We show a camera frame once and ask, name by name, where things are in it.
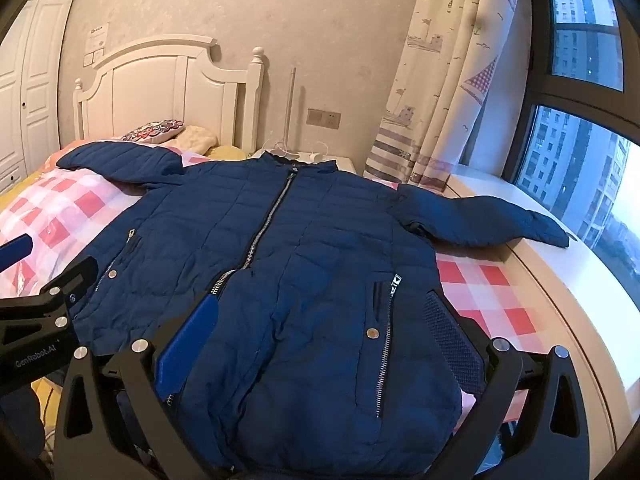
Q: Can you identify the window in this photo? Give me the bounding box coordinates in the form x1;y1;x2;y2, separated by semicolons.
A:
500;0;640;281

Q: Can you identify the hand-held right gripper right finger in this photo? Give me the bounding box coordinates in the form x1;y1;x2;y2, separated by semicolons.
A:
422;290;591;480

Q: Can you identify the cream quilted pillow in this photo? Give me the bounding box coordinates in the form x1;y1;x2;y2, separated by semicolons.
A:
172;125;221;156

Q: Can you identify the navy puffer jacket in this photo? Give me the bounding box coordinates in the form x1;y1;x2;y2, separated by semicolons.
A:
56;141;571;480

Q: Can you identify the white lamp pole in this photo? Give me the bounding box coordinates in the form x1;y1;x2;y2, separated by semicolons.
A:
272;66;298;157

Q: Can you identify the white wardrobe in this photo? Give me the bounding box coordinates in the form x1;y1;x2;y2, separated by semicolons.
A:
0;0;78;196

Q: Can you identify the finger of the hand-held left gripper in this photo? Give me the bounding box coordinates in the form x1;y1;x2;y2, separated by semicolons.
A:
0;256;99;345
0;236;34;272

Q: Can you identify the white window sill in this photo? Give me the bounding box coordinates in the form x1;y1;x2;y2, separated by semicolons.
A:
444;170;633;466

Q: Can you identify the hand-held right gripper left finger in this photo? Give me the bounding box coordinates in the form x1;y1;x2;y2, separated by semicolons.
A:
52;294;236;480

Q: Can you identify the printed curtain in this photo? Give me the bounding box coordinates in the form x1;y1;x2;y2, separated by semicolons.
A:
362;0;531;195

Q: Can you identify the white nightstand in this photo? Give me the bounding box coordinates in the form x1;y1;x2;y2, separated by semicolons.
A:
250;149;358;176

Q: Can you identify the white bed headboard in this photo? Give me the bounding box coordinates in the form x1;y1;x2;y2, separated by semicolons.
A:
72;35;264;156

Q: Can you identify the wall paper notice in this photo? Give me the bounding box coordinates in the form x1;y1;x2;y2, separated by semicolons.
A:
82;21;111;67

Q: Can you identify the person's left forearm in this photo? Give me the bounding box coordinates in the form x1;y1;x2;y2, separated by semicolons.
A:
0;385;51;480

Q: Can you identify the red checkered plastic sheet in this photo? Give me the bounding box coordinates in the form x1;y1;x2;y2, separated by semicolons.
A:
0;142;543;431

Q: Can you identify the embroidered pillow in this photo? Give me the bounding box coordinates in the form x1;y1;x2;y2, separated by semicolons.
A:
120;119;187;145

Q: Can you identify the wall socket panel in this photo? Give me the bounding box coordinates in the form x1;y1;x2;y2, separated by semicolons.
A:
306;108;342;128

